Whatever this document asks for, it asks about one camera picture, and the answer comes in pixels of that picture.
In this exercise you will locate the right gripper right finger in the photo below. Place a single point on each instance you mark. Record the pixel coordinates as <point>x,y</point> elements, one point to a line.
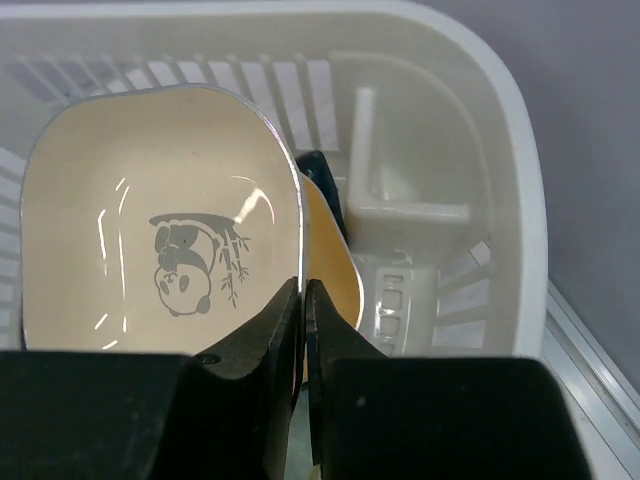
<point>376,417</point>

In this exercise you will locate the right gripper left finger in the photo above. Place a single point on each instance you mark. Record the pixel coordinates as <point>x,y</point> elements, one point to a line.
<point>222,414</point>

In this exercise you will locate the yellow square panda plate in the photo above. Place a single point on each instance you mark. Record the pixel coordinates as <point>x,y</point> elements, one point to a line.
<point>330,260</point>

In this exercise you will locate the cream square panda plate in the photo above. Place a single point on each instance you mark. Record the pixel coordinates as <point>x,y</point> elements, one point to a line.
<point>156,221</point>

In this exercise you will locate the dark blue leaf plate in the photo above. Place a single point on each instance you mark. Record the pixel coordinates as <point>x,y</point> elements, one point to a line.
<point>314,165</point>

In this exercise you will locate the white plastic bin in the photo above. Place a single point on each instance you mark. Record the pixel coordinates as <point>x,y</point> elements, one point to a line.
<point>425,130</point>

